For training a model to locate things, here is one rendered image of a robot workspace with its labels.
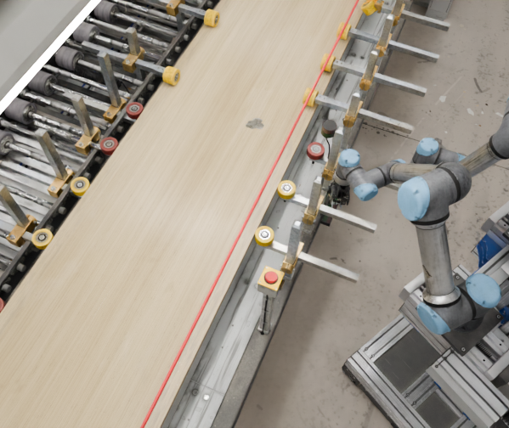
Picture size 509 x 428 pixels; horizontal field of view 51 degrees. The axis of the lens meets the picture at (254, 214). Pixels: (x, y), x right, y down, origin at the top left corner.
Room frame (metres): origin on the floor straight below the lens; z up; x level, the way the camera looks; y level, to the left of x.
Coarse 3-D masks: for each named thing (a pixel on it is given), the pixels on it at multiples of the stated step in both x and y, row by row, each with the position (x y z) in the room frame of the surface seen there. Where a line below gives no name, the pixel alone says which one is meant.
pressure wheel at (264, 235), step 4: (260, 228) 1.05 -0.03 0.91; (264, 228) 1.05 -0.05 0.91; (268, 228) 1.05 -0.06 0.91; (256, 232) 1.03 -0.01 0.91; (260, 232) 1.04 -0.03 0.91; (264, 232) 1.04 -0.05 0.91; (268, 232) 1.04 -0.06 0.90; (272, 232) 1.04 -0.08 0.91; (256, 236) 1.01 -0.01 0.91; (260, 236) 1.02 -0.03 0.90; (264, 236) 1.02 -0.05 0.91; (268, 236) 1.02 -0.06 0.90; (272, 236) 1.02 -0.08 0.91; (256, 240) 1.01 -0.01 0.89; (260, 240) 1.00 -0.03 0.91; (264, 240) 1.00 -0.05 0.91; (268, 240) 1.00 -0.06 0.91; (272, 240) 1.00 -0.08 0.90; (260, 244) 0.99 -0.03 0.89; (264, 244) 0.99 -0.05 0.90; (268, 244) 0.99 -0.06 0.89
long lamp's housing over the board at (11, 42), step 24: (0, 0) 0.56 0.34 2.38; (24, 0) 0.57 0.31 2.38; (48, 0) 0.58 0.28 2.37; (72, 0) 0.61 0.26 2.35; (0, 24) 0.52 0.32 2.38; (24, 24) 0.53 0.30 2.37; (48, 24) 0.56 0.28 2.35; (0, 48) 0.49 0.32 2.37; (24, 48) 0.51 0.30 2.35; (0, 72) 0.46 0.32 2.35; (24, 72) 0.49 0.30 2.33; (0, 96) 0.44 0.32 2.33
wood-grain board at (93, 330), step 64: (256, 0) 2.48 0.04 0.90; (320, 0) 2.51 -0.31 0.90; (192, 64) 1.98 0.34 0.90; (256, 64) 2.00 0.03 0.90; (192, 128) 1.57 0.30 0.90; (256, 128) 1.58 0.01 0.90; (128, 192) 1.20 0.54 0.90; (192, 192) 1.22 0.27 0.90; (256, 192) 1.23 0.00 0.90; (64, 256) 0.89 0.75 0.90; (128, 256) 0.90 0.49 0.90; (192, 256) 0.91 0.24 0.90; (0, 320) 0.61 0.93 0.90; (64, 320) 0.63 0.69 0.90; (128, 320) 0.64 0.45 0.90; (192, 320) 0.65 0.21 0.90; (0, 384) 0.38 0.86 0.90; (64, 384) 0.39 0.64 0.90; (128, 384) 0.41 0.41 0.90
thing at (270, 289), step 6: (264, 270) 0.72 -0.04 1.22; (270, 270) 0.73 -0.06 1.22; (276, 270) 0.73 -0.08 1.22; (264, 276) 0.70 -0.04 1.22; (282, 276) 0.71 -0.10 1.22; (258, 282) 0.68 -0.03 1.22; (264, 282) 0.68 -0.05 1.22; (276, 282) 0.68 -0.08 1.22; (258, 288) 0.68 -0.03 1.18; (264, 288) 0.67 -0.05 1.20; (270, 288) 0.66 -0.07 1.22; (276, 288) 0.66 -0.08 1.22; (270, 294) 0.66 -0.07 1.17; (276, 294) 0.66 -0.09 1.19
